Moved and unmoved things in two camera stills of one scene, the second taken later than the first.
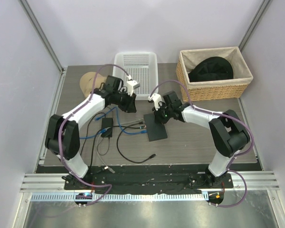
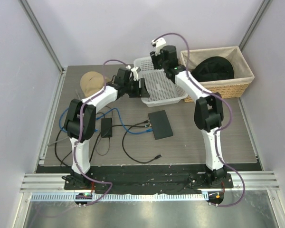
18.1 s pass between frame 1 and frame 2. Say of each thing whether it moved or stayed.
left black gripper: moved
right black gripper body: moved
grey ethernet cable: moved
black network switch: moved
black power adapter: stayed
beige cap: stayed
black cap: stayed
